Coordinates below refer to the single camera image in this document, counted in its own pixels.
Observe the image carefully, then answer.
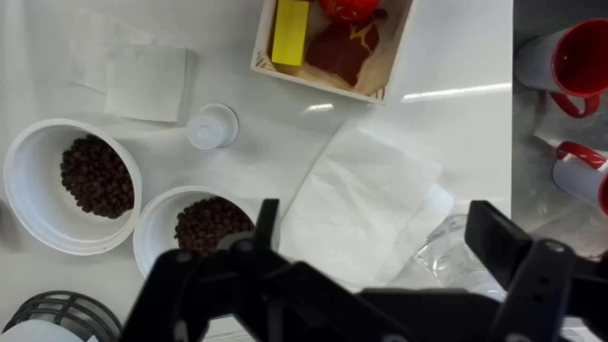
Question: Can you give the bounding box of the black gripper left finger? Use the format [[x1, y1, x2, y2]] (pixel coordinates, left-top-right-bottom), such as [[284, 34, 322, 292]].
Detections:
[[119, 197, 414, 342]]

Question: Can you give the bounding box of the coffee beans pile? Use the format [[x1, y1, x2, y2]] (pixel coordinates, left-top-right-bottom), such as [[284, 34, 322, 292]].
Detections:
[[58, 133, 136, 220], [172, 196, 256, 258]]

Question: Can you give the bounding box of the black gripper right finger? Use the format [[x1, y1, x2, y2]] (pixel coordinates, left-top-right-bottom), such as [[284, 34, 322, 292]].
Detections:
[[463, 199, 608, 342]]

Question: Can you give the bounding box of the small white bowl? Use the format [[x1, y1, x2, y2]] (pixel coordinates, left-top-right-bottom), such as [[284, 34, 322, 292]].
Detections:
[[131, 184, 267, 281]]

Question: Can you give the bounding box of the large white paper napkin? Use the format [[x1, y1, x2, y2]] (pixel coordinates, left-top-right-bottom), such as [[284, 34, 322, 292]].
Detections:
[[275, 118, 455, 292]]

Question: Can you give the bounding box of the yellow block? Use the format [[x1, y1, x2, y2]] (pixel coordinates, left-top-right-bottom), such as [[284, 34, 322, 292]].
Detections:
[[269, 0, 311, 68]]

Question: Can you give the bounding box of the clear plastic cup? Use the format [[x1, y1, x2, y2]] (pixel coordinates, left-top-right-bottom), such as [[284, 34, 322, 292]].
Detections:
[[389, 213, 505, 300]]

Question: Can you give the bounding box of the white folded paper napkin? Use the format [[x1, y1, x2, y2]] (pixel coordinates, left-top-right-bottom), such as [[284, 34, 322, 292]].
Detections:
[[102, 44, 191, 123]]

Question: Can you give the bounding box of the dark red toy steak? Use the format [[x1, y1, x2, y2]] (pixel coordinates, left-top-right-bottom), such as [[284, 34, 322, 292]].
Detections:
[[303, 17, 383, 87]]

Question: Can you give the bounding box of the light wooden box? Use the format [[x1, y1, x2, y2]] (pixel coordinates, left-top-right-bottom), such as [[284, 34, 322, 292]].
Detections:
[[250, 0, 416, 104]]

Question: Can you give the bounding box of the small white plastic cup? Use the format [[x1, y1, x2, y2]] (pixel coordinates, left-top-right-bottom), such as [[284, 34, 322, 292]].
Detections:
[[184, 102, 241, 152]]

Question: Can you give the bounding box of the black mesh basket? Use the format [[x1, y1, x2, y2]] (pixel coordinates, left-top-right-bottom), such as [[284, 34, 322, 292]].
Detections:
[[1, 289, 123, 342]]

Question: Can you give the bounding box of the large white bowl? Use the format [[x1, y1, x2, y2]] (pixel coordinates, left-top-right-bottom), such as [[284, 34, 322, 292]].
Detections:
[[1, 118, 144, 258]]

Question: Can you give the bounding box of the white mug red inside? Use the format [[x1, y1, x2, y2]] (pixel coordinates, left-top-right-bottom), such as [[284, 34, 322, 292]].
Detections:
[[512, 17, 608, 121], [533, 131, 608, 218]]

